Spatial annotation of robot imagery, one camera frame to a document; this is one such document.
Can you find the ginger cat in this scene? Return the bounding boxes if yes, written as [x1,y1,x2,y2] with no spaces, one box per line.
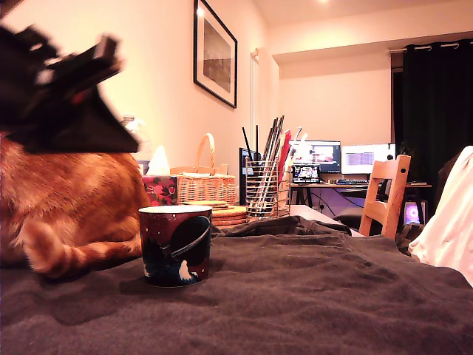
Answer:
[0,131,152,279]

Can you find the large clear water bottle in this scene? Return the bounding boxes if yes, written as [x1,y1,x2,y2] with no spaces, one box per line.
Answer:
[120,115,153,175]

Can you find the white paper tissue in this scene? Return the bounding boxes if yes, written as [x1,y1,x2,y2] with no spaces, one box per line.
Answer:
[146,145,171,177]

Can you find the floral tissue box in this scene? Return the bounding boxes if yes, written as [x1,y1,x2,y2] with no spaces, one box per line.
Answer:
[141,175,179,208]

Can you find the wicker basket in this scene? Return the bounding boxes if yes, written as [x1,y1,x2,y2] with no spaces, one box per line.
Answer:
[169,132,237,206]

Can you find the dark red space print mug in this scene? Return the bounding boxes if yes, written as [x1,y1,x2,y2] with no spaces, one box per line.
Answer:
[137,205,214,289]

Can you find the round cork trivet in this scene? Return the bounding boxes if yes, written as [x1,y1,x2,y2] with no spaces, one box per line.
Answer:
[211,216,248,227]
[211,205,248,219]

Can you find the red kitchen utensil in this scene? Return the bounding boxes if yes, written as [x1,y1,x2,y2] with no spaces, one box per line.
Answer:
[276,129,293,178]

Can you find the small lit screen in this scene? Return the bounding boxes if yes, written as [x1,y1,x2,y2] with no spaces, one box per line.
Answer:
[291,164,321,185]

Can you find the monitor showing video windows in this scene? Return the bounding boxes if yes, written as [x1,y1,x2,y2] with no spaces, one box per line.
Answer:
[287,139,342,174]

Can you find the low white table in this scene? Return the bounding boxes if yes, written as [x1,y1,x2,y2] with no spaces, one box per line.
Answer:
[290,204,366,237]

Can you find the wooden desk with black legs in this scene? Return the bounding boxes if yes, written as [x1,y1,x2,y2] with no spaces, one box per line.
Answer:
[290,182,433,219]

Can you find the monitor showing spreadsheet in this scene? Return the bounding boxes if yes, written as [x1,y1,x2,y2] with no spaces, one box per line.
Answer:
[341,143,397,175]

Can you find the dark grey knitted cloth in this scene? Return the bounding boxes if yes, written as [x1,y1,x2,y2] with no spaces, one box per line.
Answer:
[0,214,473,355]

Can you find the white curtain rod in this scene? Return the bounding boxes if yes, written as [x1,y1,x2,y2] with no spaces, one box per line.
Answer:
[387,42,473,53]

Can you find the light wooden chair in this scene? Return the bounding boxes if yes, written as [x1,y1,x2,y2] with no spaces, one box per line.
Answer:
[358,154,412,240]

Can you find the computer case with lit fan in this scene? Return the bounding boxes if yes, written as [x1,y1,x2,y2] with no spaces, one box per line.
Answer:
[402,199,428,226]

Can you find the dark green curtain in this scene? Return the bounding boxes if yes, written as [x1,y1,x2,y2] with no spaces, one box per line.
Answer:
[392,38,473,219]

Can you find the white crumpled cloth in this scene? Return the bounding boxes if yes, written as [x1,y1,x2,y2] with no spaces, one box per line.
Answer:
[408,145,473,288]

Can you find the black framed wall picture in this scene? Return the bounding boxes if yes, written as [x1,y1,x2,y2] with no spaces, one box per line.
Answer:
[192,0,239,109]

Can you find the dark long utensil handle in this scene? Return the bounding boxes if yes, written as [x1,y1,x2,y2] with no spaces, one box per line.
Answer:
[262,117,280,163]
[269,115,286,163]

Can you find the chrome wire utensil rack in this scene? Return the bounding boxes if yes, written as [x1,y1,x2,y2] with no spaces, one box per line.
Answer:
[245,155,292,222]

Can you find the grey metal utensil handle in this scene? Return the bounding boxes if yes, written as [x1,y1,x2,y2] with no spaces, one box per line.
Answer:
[290,126,304,163]

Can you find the white utensil handle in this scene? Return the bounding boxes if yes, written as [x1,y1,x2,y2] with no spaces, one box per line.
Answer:
[295,132,309,163]

